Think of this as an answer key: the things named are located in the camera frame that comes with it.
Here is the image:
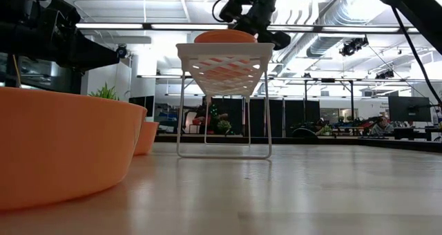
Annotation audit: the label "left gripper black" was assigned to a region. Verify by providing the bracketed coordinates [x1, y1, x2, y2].
[23, 6, 120, 71]

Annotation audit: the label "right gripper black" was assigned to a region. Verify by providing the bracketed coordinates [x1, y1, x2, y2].
[219, 0, 291, 51]

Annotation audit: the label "orange plastic mini bowl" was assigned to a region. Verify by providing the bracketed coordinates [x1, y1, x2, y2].
[193, 32, 258, 91]
[0, 86, 148, 211]
[133, 120, 160, 156]
[198, 28, 255, 35]

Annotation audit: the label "small green potted plant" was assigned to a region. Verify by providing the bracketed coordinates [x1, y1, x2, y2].
[88, 82, 120, 102]

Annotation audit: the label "white lattice rack shelf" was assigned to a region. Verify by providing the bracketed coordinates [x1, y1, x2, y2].
[175, 42, 276, 160]

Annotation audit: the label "black computer monitor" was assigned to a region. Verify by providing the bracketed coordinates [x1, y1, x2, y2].
[387, 95, 432, 122]
[128, 95, 155, 118]

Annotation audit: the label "black ceiling spotlight cluster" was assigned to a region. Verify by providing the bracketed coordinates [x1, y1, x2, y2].
[339, 36, 369, 57]

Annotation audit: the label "black room divider panels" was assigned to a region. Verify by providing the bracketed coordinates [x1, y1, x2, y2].
[202, 97, 320, 138]

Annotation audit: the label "small round green plant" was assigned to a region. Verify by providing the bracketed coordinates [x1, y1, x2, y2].
[216, 120, 233, 135]

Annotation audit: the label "person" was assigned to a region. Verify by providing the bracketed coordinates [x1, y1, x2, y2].
[193, 96, 229, 135]
[371, 116, 394, 135]

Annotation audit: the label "yellow hanging cable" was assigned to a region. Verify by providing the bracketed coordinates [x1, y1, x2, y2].
[12, 54, 21, 88]

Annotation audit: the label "black aluminium table frame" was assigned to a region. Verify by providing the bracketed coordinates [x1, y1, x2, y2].
[153, 133, 442, 153]

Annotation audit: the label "black hanging cable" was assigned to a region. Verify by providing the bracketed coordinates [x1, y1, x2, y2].
[390, 5, 442, 104]

